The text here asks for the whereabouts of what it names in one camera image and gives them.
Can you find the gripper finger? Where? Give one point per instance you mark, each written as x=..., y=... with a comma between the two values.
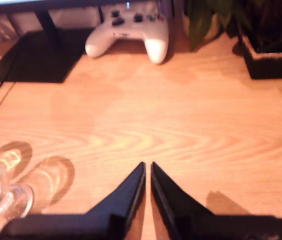
x=171, y=205
x=128, y=200

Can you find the large black Huawei monitor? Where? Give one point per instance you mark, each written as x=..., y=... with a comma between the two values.
x=43, y=55

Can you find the black planter box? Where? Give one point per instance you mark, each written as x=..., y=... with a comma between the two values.
x=273, y=66

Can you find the white game controller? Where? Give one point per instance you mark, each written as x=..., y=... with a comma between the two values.
x=131, y=25

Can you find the green leafy plant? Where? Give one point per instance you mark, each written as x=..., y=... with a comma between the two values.
x=198, y=22

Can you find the small beige plant pot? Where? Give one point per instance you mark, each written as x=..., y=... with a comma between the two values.
x=214, y=25

